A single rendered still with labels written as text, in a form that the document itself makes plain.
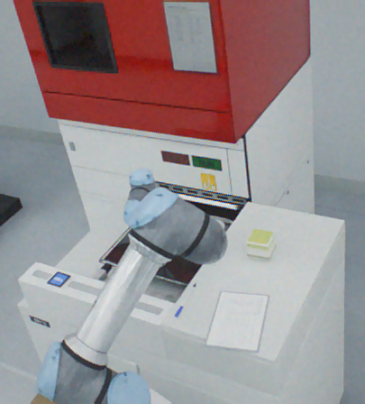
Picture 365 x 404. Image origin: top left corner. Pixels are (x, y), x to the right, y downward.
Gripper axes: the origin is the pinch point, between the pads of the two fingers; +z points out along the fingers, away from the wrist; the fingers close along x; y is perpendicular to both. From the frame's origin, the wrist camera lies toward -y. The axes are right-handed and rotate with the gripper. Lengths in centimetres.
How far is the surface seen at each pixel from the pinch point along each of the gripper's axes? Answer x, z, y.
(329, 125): -157, 46, 95
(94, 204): -1, 12, 68
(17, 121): -22, 75, 322
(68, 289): 31.3, -4.8, 4.3
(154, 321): 15.7, -4.7, -25.3
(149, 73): -20, -54, 26
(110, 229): 2.6, 9.2, 42.3
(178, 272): -2.8, 1.4, -5.6
